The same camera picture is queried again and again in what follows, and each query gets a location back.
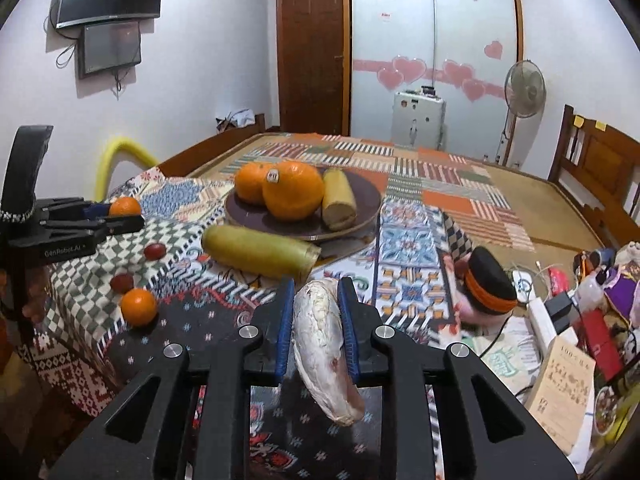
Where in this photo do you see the small wall-mounted monitor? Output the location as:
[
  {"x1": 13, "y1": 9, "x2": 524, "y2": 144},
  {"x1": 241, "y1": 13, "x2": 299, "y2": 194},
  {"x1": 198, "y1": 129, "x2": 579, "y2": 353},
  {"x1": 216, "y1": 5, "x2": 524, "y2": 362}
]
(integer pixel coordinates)
[{"x1": 76, "y1": 20, "x2": 143, "y2": 80}]

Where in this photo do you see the brown wooden door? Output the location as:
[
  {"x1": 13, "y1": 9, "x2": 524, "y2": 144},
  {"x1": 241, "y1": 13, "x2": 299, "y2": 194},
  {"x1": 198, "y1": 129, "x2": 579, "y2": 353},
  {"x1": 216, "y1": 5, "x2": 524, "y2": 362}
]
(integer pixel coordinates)
[{"x1": 275, "y1": 0, "x2": 351, "y2": 136}]

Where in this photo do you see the plush toy with black hat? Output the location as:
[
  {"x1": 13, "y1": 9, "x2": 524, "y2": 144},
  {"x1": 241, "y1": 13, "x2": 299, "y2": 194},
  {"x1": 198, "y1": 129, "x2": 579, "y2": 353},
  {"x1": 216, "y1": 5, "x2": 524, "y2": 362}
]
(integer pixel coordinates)
[{"x1": 452, "y1": 246, "x2": 519, "y2": 322}]

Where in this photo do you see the white metal box appliance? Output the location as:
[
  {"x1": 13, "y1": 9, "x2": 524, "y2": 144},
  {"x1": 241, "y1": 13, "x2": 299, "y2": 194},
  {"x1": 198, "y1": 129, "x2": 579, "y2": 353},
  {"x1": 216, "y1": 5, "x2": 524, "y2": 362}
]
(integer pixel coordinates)
[{"x1": 390, "y1": 87, "x2": 447, "y2": 150}]

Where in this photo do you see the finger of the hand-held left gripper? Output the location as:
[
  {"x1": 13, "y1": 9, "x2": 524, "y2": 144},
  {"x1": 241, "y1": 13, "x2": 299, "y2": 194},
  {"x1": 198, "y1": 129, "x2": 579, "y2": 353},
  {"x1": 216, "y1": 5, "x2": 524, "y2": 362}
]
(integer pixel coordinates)
[
  {"x1": 75, "y1": 201, "x2": 117, "y2": 219},
  {"x1": 75, "y1": 215, "x2": 146, "y2": 242}
]

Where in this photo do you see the frosted wardrobe door with hearts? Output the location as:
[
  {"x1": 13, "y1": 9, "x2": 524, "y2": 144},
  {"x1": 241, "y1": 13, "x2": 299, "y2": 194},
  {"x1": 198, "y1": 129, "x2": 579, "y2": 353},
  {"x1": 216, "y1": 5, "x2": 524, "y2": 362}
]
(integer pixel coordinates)
[{"x1": 350, "y1": 0, "x2": 523, "y2": 163}]

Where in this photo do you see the pale purple sweet potato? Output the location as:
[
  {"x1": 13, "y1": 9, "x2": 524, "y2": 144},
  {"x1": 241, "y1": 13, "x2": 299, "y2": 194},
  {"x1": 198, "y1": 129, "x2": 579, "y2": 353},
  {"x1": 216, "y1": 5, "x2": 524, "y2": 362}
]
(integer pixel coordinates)
[{"x1": 291, "y1": 280, "x2": 367, "y2": 427}]

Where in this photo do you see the yellow foam tube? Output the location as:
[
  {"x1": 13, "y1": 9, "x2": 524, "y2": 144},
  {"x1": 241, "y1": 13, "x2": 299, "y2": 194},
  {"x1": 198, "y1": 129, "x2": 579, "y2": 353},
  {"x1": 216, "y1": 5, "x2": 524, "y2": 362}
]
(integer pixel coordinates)
[{"x1": 95, "y1": 136, "x2": 160, "y2": 200}]

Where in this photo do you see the patchwork printed blanket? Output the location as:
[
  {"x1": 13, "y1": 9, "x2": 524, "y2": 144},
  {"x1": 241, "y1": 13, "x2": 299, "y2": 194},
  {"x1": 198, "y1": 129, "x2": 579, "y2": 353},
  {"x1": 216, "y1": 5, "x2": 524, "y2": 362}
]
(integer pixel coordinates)
[{"x1": 17, "y1": 132, "x2": 537, "y2": 480}]

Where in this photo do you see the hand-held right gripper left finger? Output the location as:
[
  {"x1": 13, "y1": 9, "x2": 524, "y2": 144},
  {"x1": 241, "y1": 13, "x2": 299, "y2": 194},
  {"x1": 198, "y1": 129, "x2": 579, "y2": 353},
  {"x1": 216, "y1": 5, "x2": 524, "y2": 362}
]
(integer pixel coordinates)
[{"x1": 47, "y1": 276, "x2": 297, "y2": 480}]

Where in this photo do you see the wooden bed frame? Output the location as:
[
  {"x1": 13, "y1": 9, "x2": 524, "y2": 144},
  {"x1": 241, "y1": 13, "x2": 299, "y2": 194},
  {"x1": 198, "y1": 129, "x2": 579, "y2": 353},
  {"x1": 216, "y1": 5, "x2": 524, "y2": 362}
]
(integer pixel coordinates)
[{"x1": 156, "y1": 112, "x2": 281, "y2": 179}]

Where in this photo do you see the yellow-green squash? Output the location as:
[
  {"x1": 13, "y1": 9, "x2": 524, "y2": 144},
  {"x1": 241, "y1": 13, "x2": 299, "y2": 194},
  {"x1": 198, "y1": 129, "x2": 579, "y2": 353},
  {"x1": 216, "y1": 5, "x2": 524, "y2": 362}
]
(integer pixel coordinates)
[{"x1": 201, "y1": 224, "x2": 322, "y2": 282}]

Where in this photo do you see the wooden headboard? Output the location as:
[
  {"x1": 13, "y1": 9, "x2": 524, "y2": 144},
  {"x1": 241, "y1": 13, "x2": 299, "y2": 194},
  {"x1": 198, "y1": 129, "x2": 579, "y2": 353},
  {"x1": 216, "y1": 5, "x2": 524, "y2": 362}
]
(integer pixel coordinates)
[{"x1": 547, "y1": 104, "x2": 640, "y2": 251}]

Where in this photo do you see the purple cloth doll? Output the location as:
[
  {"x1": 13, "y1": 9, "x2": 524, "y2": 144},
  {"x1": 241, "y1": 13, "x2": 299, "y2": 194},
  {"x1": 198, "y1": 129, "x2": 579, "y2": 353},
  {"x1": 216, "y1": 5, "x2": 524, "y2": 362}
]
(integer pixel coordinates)
[{"x1": 602, "y1": 242, "x2": 640, "y2": 328}]

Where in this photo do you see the yellow corn cob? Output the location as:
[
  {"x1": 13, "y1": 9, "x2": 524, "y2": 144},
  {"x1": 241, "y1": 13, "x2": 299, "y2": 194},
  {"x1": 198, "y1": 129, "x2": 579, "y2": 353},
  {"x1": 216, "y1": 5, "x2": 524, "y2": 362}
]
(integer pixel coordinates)
[{"x1": 321, "y1": 168, "x2": 358, "y2": 232}]

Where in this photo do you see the dark bag with white cloth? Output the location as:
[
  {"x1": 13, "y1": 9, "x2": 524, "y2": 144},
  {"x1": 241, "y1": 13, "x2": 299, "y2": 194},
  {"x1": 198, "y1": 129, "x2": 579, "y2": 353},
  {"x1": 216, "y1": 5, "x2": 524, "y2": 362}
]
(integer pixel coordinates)
[{"x1": 216, "y1": 108, "x2": 261, "y2": 133}]

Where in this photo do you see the beige printed booklet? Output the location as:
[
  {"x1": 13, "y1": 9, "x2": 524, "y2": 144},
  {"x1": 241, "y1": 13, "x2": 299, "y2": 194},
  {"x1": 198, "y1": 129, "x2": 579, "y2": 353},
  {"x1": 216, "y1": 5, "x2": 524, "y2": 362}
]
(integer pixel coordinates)
[{"x1": 526, "y1": 335, "x2": 597, "y2": 456}]

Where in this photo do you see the medium orange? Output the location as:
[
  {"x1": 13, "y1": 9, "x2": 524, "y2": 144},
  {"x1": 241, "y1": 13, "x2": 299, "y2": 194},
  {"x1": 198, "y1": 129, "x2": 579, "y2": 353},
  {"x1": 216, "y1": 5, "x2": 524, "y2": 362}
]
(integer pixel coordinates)
[{"x1": 234, "y1": 162, "x2": 275, "y2": 206}]

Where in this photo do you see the white power strip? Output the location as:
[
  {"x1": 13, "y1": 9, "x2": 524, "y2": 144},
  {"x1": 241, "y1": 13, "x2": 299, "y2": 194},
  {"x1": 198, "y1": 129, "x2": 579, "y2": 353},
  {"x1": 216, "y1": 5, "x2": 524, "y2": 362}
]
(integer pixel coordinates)
[{"x1": 527, "y1": 297, "x2": 576, "y2": 347}]

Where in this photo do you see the round dark wooden plate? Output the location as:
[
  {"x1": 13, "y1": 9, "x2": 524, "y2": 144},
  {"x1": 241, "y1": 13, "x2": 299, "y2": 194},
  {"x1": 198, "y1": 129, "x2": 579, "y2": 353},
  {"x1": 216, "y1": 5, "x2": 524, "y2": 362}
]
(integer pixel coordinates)
[{"x1": 224, "y1": 167, "x2": 383, "y2": 242}]

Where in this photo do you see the white standing fan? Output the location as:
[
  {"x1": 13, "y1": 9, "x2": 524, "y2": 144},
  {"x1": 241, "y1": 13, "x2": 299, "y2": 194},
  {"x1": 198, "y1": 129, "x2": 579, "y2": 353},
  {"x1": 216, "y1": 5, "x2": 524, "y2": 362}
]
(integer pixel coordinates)
[{"x1": 497, "y1": 60, "x2": 547, "y2": 167}]

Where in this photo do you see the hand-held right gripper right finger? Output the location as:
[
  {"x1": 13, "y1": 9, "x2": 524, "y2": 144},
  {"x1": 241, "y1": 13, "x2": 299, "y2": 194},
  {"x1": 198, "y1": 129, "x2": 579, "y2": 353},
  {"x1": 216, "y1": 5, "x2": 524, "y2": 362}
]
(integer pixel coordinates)
[{"x1": 336, "y1": 276, "x2": 581, "y2": 480}]

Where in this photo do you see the small orange tangerine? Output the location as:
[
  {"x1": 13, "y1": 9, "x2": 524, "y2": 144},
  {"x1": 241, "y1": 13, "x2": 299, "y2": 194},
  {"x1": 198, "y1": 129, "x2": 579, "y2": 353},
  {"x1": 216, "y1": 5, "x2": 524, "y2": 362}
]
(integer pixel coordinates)
[
  {"x1": 109, "y1": 197, "x2": 143, "y2": 218},
  {"x1": 120, "y1": 288, "x2": 159, "y2": 328}
]

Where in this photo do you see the large orange with sticker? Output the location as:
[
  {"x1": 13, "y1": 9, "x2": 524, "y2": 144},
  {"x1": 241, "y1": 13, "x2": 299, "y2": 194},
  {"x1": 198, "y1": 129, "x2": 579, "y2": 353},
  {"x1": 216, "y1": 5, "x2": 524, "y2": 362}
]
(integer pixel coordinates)
[{"x1": 262, "y1": 160, "x2": 326, "y2": 223}]

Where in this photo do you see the person's left hand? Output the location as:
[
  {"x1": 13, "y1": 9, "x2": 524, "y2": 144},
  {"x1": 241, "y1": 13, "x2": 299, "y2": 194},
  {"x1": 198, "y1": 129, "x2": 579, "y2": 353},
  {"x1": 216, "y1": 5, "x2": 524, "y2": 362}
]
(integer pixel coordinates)
[{"x1": 0, "y1": 267, "x2": 48, "y2": 356}]

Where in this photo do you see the red box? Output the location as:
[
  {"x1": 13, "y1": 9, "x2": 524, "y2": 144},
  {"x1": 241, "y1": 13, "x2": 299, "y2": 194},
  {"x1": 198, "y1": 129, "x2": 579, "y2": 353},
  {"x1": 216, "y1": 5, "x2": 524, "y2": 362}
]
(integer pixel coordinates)
[{"x1": 580, "y1": 307, "x2": 626, "y2": 382}]

